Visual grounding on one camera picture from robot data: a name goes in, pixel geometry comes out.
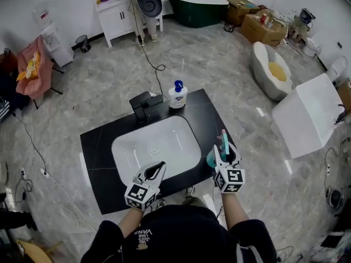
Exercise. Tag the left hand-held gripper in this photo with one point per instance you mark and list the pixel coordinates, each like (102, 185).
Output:
(140, 194)

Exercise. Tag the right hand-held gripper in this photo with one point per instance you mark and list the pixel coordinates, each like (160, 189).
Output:
(230, 178)

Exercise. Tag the person's right forearm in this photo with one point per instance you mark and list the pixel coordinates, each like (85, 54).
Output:
(234, 212)

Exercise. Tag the person's left forearm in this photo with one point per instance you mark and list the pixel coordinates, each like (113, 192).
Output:
(130, 223)

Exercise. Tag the white soap pump bottle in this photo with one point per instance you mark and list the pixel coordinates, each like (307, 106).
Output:
(177, 99)

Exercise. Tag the red jar with white lid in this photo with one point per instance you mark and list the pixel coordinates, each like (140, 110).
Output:
(264, 18)

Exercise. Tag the person's left shoe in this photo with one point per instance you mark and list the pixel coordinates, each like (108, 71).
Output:
(161, 203)

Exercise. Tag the person's shoe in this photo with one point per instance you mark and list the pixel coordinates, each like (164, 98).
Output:
(191, 192)
(161, 203)

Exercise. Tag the person's right shoe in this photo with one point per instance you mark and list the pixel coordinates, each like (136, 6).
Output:
(191, 192)

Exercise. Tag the white sink basin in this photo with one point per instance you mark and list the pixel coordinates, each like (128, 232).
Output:
(164, 136)

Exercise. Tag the person's khaki trouser leg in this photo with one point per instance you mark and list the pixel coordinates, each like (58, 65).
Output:
(194, 202)

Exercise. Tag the black stone table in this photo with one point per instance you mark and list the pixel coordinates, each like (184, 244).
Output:
(96, 160)

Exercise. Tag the person's black shirt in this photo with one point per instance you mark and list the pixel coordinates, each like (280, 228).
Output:
(181, 234)

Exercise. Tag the egg-shaped cushion bed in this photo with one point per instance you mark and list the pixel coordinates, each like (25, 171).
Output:
(266, 83)

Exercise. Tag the white square bathtub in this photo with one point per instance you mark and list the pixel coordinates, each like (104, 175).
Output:
(307, 119)

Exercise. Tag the white power strip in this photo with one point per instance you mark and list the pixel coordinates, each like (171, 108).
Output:
(328, 168)
(45, 172)
(23, 173)

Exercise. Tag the oval pack on floor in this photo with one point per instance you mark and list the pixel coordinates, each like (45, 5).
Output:
(336, 198)

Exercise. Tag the black bathtub faucet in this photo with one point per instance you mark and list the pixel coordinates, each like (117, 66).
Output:
(341, 114)

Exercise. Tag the large cardboard box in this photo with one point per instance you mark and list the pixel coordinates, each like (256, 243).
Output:
(257, 33)

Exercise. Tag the small black basket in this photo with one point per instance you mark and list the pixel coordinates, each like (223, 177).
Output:
(229, 27)

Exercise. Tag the open cardboard box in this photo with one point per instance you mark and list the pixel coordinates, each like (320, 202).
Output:
(345, 94)

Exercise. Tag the white oval toilet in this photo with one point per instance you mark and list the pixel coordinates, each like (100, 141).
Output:
(337, 68)

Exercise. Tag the pink cloth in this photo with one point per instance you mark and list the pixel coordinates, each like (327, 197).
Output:
(41, 83)

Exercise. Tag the dark green bathtub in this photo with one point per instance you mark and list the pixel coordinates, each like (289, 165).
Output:
(197, 12)

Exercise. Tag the cardboard box with teal lid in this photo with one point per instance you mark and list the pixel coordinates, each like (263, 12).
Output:
(238, 10)

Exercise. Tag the white water dispenser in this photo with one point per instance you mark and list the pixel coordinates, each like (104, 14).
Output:
(59, 48)

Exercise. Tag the white vanity cabinet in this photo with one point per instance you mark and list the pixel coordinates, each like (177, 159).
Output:
(118, 18)

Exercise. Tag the yellow plush toy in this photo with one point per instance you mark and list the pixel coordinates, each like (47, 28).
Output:
(30, 67)

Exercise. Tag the dark clothes pile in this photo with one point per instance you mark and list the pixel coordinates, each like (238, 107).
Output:
(11, 92)

